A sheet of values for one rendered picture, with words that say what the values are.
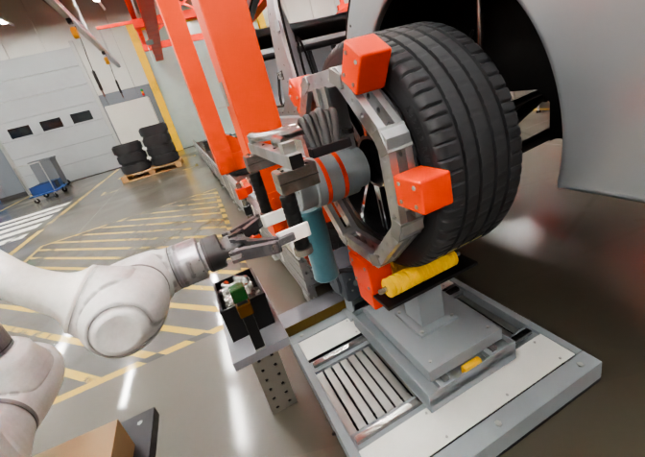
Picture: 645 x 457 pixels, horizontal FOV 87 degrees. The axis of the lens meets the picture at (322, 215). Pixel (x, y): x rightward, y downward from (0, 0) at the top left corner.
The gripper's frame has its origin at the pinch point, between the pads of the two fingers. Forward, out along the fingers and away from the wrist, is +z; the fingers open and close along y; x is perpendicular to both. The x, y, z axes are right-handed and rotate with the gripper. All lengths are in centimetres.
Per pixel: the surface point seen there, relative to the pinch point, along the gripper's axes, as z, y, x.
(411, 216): 24.3, 9.0, -6.0
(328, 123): 13.0, 1.6, 18.3
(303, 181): 4.0, 2.5, 8.4
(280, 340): -11.0, -13.4, -38.2
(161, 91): -19, -1317, 125
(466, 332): 46, -2, -61
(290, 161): 1.9, 4.2, 13.7
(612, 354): 90, 16, -83
